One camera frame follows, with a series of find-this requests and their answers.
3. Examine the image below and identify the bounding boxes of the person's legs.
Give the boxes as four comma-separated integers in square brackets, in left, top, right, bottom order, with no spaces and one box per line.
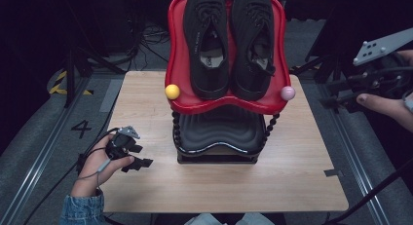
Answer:
[183,212,277,225]

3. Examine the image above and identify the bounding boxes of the bundle of black floor cables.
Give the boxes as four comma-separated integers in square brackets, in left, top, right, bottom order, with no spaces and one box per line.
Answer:
[128,19,170,72]

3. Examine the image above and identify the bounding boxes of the yellow black hazard tape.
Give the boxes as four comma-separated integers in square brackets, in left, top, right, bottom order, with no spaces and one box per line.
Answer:
[48,70,94,96]

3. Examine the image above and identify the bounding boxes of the person's left hand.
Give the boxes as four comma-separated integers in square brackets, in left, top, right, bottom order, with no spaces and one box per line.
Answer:
[70,132,135,199]

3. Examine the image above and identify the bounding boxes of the grey tape piece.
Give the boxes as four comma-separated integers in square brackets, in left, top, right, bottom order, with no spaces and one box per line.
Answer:
[323,169,345,178]

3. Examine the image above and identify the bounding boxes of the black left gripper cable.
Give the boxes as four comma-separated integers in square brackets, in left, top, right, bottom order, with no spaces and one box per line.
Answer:
[22,127,121,225]

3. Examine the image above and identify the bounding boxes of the person's right hand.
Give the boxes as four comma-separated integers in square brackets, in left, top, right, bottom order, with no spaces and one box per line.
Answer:
[356,49,413,133]

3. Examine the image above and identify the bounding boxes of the grey floor tape strip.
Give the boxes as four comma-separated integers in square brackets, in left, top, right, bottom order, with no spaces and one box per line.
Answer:
[98,78,125,114]

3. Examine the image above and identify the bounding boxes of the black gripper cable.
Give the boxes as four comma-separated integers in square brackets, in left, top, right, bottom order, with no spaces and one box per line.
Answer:
[22,127,121,225]
[324,156,413,225]

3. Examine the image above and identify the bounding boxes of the black tripod stand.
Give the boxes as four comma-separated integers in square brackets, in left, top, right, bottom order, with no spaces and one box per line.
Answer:
[289,39,346,115]
[62,44,127,109]

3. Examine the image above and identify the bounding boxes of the red and black shoe rack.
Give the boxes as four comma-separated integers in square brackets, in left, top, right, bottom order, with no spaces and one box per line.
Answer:
[164,0,297,165]

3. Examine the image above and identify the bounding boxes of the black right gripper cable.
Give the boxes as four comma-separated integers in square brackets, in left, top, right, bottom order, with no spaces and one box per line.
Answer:
[324,156,413,225]

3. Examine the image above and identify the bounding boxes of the black lace-up shoe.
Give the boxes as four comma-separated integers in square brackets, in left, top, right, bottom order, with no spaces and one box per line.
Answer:
[229,0,277,102]
[182,0,231,101]

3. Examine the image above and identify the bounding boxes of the grey left gripper cable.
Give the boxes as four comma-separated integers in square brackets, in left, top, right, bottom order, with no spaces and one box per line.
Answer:
[77,158,113,189]

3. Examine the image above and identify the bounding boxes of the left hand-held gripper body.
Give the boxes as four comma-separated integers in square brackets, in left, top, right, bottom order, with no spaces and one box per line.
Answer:
[105,125,144,162]

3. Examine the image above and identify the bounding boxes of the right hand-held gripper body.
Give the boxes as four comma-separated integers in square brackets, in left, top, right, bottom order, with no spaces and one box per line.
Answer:
[337,27,413,114]

